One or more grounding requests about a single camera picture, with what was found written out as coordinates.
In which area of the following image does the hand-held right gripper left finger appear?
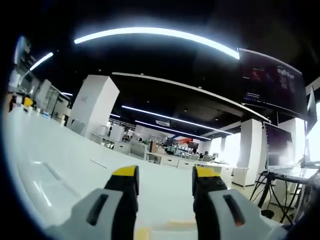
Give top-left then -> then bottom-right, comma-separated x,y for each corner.
44,164 -> 140,240

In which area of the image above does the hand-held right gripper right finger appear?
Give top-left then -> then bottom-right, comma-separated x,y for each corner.
191,165 -> 289,240

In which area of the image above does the white plastic storage box lid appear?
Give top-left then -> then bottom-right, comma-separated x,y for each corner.
13,156 -> 141,236

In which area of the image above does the narrow white square pillar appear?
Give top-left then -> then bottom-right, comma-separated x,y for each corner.
235,118 -> 270,188

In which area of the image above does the row of white office desks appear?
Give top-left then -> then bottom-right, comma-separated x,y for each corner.
90,131 -> 249,188

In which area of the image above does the black-framed equipment desk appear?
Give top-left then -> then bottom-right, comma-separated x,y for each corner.
249,164 -> 320,227

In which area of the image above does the small dark desk monitor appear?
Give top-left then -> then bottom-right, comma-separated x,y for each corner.
263,122 -> 295,169

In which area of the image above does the wide white square pillar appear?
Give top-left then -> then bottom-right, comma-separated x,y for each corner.
66,74 -> 121,141

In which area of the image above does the thin ceiling light strip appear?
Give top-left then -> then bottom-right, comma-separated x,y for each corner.
121,104 -> 234,136

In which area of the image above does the short ceiling light strip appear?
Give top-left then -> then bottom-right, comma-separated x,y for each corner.
29,51 -> 55,72

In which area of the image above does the long curved ceiling light strip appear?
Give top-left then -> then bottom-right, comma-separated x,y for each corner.
73,26 -> 241,60

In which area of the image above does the black cable bundle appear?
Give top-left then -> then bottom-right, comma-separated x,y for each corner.
249,171 -> 296,226

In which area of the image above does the large dark wall monitor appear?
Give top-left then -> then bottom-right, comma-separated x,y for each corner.
238,47 -> 308,123

